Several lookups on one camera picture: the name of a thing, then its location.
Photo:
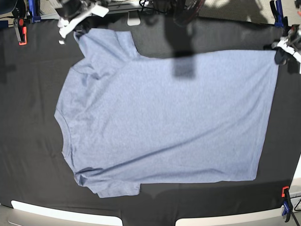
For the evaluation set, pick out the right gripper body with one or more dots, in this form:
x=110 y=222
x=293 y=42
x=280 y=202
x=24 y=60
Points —
x=69 y=9

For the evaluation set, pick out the orange black clamp far left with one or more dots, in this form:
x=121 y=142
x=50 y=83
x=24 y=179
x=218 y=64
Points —
x=21 y=31

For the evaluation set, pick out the blue clamp far right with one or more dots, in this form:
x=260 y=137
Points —
x=277 y=11

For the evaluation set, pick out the blue clamp far left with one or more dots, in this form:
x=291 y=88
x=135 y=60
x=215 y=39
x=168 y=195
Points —
x=33 y=11

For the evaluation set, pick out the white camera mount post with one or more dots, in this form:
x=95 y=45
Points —
x=133 y=18

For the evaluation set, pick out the black table cloth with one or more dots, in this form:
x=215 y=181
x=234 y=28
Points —
x=33 y=170

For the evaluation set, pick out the blue orange clamp near right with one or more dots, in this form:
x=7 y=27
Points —
x=286 y=203

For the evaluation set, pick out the blue grey t-shirt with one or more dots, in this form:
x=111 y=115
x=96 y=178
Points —
x=127 y=119

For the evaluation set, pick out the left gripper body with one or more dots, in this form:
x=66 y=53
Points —
x=291 y=43

